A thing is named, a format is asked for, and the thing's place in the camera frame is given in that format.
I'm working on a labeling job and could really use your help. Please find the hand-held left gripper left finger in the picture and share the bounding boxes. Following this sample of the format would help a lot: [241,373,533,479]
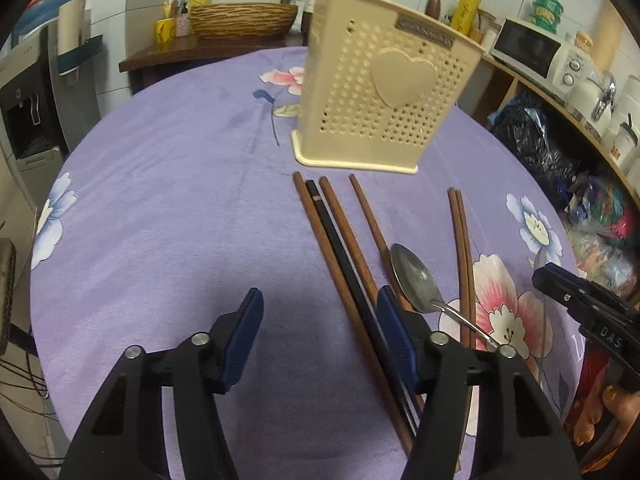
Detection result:
[60,287,265,480]

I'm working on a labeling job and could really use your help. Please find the dark wooden side table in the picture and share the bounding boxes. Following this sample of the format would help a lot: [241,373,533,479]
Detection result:
[119,35,311,96]

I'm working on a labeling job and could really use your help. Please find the black chopstick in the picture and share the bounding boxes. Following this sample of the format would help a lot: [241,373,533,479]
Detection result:
[305,179,418,433]

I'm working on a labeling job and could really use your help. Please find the person's right hand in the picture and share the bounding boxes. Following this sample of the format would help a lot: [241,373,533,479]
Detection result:
[572,360,640,448]

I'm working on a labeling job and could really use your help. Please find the purple floral tablecloth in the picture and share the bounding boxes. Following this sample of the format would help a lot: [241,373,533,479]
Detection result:
[30,46,583,480]

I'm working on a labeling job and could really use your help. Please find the white canister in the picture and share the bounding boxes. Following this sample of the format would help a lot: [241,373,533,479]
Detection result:
[614,120,640,168]

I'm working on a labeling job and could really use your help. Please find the wooden shelf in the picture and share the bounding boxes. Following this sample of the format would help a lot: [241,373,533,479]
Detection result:
[470,55,640,206]

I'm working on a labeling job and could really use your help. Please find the beige cardboard roll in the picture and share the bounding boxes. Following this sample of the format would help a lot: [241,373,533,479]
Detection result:
[597,5,621,72]

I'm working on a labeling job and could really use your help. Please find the white kettle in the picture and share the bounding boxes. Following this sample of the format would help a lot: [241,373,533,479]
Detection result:
[567,77,613,131]

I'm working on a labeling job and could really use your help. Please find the metal spoon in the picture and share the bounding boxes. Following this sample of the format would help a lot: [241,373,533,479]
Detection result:
[390,243,502,351]

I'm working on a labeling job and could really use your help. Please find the grey water dispenser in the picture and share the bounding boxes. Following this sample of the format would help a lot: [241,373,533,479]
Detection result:
[0,25,103,173]

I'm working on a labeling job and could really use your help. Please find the white microwave oven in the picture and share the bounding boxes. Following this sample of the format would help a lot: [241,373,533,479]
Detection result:
[490,16,586,96]

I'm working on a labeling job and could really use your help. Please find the colourful plastic bags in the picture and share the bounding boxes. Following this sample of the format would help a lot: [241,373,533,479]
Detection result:
[565,170,640,293]

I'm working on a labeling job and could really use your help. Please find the stack of green bowls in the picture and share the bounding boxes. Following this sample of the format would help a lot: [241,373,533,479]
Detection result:
[530,0,565,26]

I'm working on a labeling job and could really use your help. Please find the wicker basket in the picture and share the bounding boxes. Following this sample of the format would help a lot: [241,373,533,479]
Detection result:
[187,2,299,38]

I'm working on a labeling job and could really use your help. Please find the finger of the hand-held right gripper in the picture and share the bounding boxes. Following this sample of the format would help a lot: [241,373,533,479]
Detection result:
[532,263,608,328]

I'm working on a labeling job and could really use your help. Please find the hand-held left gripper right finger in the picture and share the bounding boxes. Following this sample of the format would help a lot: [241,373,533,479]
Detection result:
[376,285,581,480]

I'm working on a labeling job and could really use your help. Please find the beige perforated utensil holder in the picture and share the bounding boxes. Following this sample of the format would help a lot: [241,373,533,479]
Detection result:
[291,0,486,176]

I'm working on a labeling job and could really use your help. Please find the black plastic bag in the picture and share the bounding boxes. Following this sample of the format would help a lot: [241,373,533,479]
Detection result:
[487,92,596,211]

